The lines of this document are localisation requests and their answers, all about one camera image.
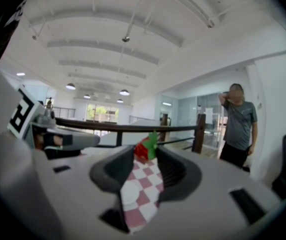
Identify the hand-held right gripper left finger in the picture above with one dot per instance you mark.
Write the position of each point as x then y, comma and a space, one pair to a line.
110, 170

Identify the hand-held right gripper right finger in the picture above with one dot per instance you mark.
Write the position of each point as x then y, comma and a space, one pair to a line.
180, 179

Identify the red white checkered cloth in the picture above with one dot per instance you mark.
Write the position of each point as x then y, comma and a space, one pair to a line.
148, 184

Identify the red strawberry with green leaves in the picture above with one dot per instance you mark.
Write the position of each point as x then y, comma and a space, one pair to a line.
143, 150

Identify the glass partition wall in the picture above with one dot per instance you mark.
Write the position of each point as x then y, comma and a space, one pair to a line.
190, 114

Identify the white plate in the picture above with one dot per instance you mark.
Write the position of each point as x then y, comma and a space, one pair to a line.
130, 192

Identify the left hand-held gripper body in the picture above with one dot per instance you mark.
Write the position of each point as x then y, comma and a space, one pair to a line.
23, 114

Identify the round pendant lamp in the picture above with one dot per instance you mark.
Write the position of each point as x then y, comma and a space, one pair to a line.
70, 86
120, 100
124, 92
86, 96

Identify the white metal railing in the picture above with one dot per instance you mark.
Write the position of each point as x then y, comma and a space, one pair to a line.
64, 112

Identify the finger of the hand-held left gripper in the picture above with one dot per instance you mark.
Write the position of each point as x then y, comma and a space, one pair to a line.
63, 154

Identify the dark wooden handrail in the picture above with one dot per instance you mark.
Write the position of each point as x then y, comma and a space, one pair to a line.
133, 128

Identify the ceiling spot fixture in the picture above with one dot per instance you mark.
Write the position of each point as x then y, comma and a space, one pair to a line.
34, 37
125, 39

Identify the white paper sheet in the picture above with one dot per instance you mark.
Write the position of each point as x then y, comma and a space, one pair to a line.
209, 112

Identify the flat ceiling light panel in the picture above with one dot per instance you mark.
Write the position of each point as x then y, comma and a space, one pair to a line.
20, 74

